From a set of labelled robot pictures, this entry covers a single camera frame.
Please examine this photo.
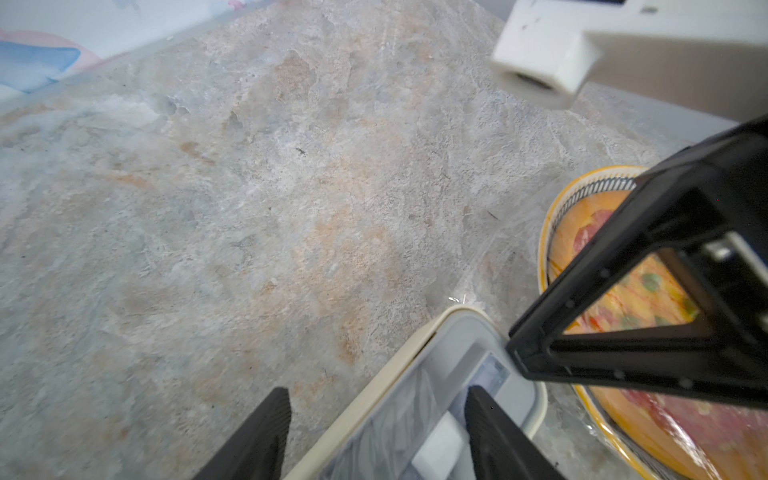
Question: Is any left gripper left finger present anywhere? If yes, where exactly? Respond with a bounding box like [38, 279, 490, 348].
[194, 387, 292, 480]

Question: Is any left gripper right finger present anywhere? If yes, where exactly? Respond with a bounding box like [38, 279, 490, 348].
[464, 385, 564, 480]

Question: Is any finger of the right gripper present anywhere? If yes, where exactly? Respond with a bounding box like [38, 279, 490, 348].
[507, 118, 767, 409]

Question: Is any cream plastic wrap dispenser box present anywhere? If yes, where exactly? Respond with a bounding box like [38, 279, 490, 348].
[287, 305, 548, 479]

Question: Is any yellow plate with food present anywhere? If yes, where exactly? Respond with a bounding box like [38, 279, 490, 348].
[538, 166, 767, 479]

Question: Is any clear plastic wrap sheet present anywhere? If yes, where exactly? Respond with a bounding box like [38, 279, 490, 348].
[504, 161, 767, 479]

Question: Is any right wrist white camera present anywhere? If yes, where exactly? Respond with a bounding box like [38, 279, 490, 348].
[490, 1, 767, 122]

